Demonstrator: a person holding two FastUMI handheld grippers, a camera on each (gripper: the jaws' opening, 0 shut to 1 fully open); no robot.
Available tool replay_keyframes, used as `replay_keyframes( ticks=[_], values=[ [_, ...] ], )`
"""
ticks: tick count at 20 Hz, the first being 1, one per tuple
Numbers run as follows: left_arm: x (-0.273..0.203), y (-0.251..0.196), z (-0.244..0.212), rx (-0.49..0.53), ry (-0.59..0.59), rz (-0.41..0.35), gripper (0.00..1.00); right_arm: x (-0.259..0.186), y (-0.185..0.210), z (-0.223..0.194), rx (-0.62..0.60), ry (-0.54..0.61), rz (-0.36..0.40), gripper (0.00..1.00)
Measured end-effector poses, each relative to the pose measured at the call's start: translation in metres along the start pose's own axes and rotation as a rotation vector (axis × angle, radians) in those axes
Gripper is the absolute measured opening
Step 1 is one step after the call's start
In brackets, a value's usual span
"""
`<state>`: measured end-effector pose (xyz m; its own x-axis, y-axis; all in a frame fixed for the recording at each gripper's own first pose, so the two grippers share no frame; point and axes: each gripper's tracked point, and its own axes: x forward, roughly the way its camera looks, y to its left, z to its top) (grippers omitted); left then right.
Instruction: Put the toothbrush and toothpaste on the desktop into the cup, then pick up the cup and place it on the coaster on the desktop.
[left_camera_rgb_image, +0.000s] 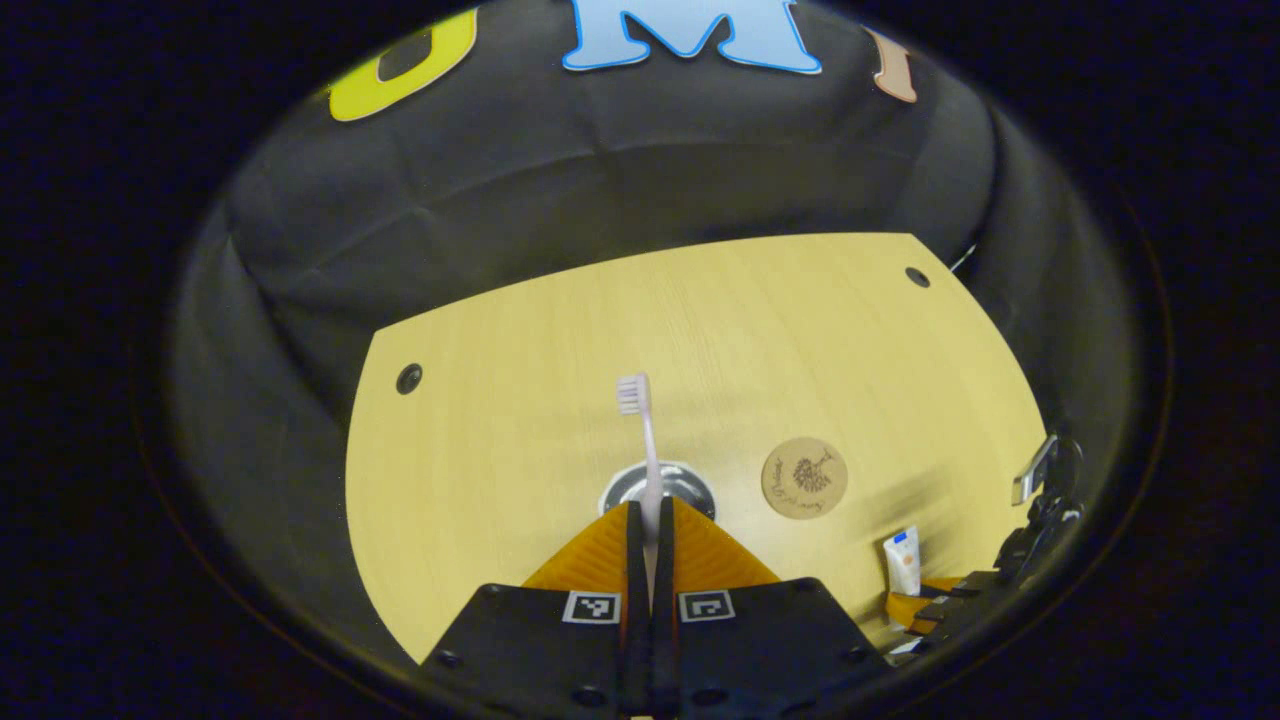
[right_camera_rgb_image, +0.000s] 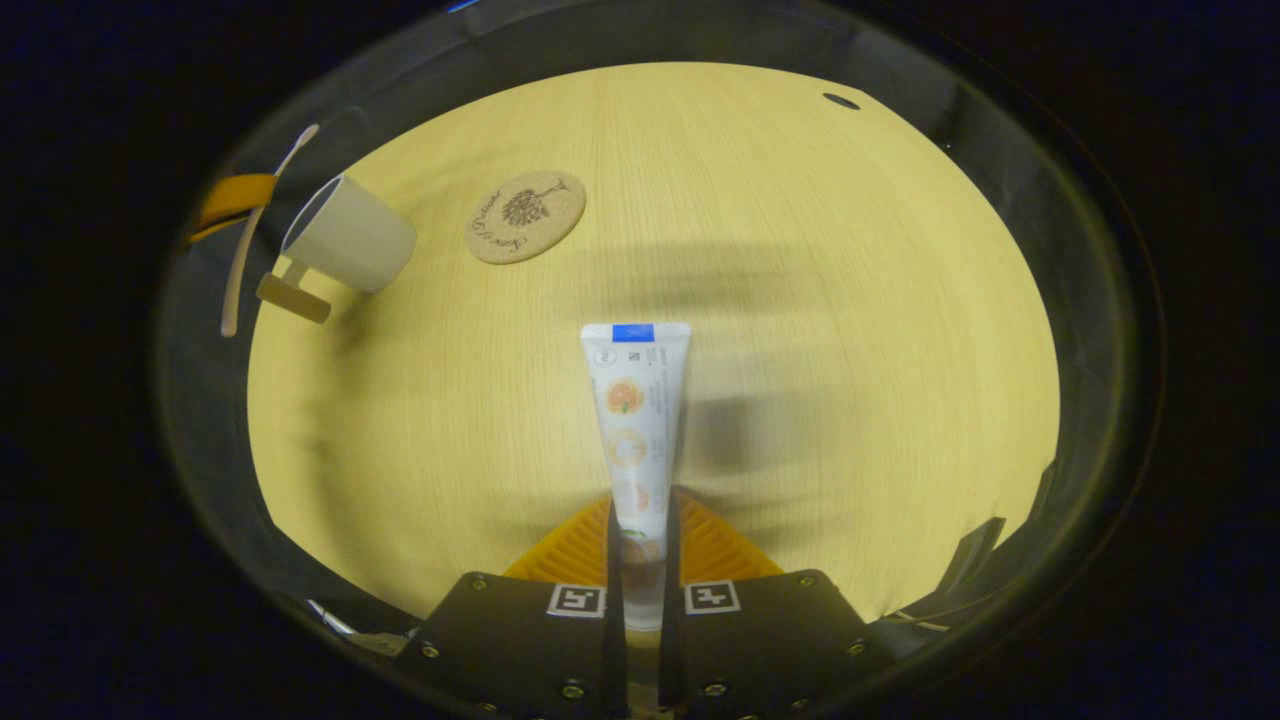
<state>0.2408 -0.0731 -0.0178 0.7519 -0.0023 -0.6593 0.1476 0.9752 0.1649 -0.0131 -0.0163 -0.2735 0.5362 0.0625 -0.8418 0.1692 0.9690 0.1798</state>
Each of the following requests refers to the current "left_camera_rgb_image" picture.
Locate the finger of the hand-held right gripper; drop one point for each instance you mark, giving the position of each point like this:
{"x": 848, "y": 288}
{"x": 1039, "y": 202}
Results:
{"x": 975, "y": 582}
{"x": 915, "y": 610}

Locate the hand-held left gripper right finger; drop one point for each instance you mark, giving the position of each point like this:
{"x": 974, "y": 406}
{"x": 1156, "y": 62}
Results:
{"x": 664, "y": 620}

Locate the white toothpaste tube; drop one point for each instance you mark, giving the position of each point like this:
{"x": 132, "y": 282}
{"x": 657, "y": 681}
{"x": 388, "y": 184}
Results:
{"x": 903, "y": 565}

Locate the black backdrop cloth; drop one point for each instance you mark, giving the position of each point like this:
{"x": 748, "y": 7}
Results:
{"x": 600, "y": 170}

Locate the round wooden coaster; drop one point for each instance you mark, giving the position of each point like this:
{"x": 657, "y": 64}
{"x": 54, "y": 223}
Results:
{"x": 805, "y": 478}

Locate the pink toothbrush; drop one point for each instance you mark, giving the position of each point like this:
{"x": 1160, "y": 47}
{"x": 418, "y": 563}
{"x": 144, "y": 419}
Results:
{"x": 648, "y": 450}

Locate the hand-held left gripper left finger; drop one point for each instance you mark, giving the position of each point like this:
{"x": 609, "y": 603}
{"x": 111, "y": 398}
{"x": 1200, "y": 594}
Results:
{"x": 636, "y": 560}

